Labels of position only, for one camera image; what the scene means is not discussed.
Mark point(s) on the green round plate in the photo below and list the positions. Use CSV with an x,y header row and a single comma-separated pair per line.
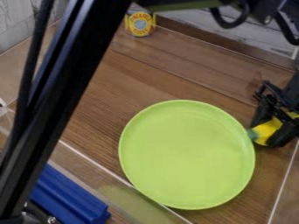
x,y
185,154

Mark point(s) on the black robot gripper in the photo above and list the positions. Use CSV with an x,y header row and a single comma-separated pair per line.
x,y
276,101

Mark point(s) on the blue plastic clamp block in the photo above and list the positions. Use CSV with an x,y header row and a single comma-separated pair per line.
x,y
65,200

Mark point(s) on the yellow toy banana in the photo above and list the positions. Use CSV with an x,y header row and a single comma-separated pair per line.
x,y
263,131

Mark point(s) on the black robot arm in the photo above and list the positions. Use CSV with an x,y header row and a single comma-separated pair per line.
x,y
231,13

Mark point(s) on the yellow labelled tin can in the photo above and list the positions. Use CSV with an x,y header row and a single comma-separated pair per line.
x,y
138,22

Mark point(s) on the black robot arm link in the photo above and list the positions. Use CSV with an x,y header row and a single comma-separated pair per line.
x,y
50,88

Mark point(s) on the clear acrylic barrier wall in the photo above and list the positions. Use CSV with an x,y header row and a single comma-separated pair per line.
x,y
167,66

